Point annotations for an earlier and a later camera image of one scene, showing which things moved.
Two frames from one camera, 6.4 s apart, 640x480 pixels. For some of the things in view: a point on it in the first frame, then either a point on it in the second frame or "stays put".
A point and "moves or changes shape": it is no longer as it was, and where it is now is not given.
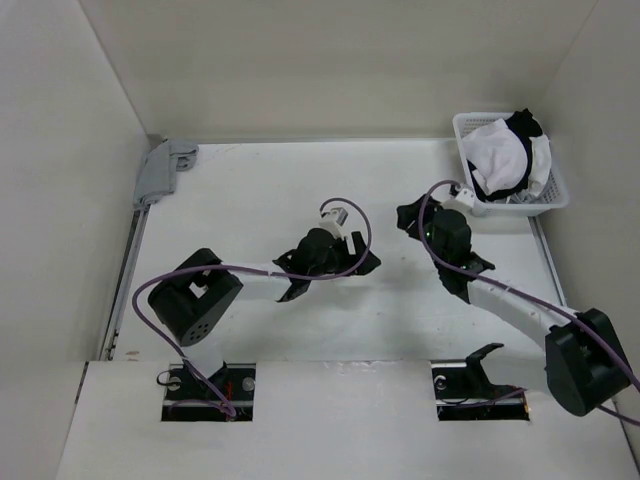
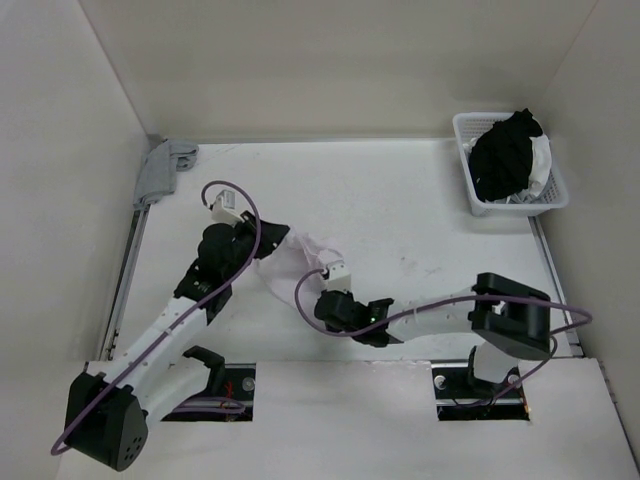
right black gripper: x=407 y=214 -> x=331 y=326
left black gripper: x=349 y=261 -> x=271 y=235
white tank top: x=498 y=153 moves or changes shape
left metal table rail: x=125 y=280 stays put
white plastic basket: x=554 y=194 stays put
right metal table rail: x=548 y=259 stays put
